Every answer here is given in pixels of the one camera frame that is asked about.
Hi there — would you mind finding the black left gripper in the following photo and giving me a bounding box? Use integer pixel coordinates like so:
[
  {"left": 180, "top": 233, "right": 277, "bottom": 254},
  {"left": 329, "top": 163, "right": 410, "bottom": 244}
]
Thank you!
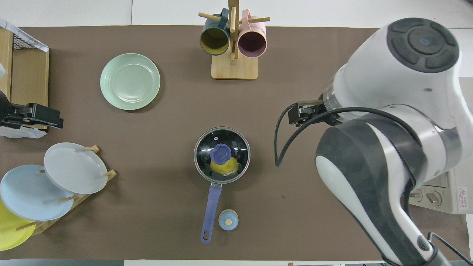
[{"left": 0, "top": 91, "right": 64, "bottom": 129}]

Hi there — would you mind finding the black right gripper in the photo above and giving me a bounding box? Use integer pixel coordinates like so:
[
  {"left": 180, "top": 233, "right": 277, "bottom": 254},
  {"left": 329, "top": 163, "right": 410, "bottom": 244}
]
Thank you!
[{"left": 288, "top": 100, "right": 328, "bottom": 127}]

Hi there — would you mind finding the glass lid with blue knob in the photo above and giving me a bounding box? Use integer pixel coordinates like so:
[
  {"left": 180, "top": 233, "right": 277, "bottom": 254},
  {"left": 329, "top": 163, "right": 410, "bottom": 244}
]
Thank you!
[{"left": 195, "top": 127, "right": 250, "bottom": 183}]

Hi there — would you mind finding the yellow lemon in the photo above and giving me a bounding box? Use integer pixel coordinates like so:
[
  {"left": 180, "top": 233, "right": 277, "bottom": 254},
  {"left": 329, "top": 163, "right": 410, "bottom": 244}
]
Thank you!
[{"left": 210, "top": 157, "right": 239, "bottom": 177}]

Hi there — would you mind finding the grey plate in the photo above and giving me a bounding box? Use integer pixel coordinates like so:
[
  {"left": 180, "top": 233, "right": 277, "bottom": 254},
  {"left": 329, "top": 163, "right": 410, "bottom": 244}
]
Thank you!
[{"left": 44, "top": 143, "right": 108, "bottom": 195}]

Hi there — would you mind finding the light blue plate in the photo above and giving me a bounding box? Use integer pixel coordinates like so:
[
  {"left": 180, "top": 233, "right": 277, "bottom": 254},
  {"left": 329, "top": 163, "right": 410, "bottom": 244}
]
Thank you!
[{"left": 0, "top": 165, "right": 76, "bottom": 221}]

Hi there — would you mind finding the wooden plate rack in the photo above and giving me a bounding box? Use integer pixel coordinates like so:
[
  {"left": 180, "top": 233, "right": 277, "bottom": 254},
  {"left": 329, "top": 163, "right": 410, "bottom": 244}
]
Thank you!
[{"left": 17, "top": 145, "right": 117, "bottom": 235}]

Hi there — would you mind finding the green plate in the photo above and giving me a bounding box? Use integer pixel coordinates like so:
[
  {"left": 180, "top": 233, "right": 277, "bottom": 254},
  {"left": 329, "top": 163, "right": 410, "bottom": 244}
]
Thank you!
[{"left": 100, "top": 53, "right": 161, "bottom": 110}]

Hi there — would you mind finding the yellow plate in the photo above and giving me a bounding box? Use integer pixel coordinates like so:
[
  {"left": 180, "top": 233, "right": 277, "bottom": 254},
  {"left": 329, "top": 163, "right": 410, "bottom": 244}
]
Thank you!
[{"left": 0, "top": 199, "right": 37, "bottom": 252}]

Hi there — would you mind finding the white crumpled paper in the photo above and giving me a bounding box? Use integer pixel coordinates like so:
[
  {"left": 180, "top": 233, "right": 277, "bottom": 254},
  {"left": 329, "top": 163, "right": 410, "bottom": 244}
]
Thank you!
[{"left": 0, "top": 125, "right": 47, "bottom": 139}]

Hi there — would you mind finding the wooden shelf box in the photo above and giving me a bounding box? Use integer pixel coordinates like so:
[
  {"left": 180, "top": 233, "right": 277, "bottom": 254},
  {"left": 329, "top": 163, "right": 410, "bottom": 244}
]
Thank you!
[{"left": 0, "top": 28, "right": 50, "bottom": 130}]

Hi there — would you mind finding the wooden mug tree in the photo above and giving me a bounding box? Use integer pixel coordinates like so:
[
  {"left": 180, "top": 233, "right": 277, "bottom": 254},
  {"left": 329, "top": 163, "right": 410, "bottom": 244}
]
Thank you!
[{"left": 198, "top": 0, "right": 270, "bottom": 80}]

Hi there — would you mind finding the white checkered cloth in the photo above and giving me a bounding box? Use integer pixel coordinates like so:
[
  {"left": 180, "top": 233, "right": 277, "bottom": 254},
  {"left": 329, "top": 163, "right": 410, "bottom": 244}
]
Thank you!
[{"left": 0, "top": 18, "right": 49, "bottom": 52}]

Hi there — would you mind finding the pink ribbed mug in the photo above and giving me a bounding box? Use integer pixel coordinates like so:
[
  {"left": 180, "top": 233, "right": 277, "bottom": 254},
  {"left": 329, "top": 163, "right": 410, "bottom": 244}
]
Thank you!
[{"left": 238, "top": 9, "right": 268, "bottom": 58}]

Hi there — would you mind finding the dark teal mug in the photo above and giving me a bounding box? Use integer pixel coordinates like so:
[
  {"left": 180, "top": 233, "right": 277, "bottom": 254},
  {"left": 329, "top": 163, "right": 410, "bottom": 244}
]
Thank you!
[{"left": 200, "top": 8, "right": 230, "bottom": 56}]

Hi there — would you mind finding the brown table mat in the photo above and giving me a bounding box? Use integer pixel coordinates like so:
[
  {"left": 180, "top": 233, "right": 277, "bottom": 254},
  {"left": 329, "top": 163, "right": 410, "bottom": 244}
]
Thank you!
[{"left": 0, "top": 25, "right": 468, "bottom": 261}]

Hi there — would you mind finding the small blue dome bell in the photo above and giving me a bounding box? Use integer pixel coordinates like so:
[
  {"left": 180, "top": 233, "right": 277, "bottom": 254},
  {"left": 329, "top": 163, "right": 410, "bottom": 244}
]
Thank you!
[{"left": 218, "top": 209, "right": 239, "bottom": 231}]

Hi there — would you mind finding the white toaster oven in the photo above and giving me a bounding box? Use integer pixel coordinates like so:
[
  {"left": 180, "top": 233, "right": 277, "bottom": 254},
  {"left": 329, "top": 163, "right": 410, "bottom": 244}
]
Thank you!
[{"left": 408, "top": 77, "right": 473, "bottom": 214}]

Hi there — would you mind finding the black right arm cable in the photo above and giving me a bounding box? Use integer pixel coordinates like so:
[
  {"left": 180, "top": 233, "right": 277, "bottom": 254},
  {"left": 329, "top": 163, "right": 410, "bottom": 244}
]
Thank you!
[{"left": 274, "top": 103, "right": 418, "bottom": 207}]

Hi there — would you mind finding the black wire basket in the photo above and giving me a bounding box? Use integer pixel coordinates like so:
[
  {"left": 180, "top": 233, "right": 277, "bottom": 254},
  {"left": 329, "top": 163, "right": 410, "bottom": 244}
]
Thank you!
[{"left": 13, "top": 31, "right": 47, "bottom": 51}]

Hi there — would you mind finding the dark blue pot with handle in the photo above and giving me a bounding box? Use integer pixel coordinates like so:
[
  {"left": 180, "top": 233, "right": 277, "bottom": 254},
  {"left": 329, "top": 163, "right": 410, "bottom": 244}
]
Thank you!
[{"left": 194, "top": 127, "right": 251, "bottom": 244}]

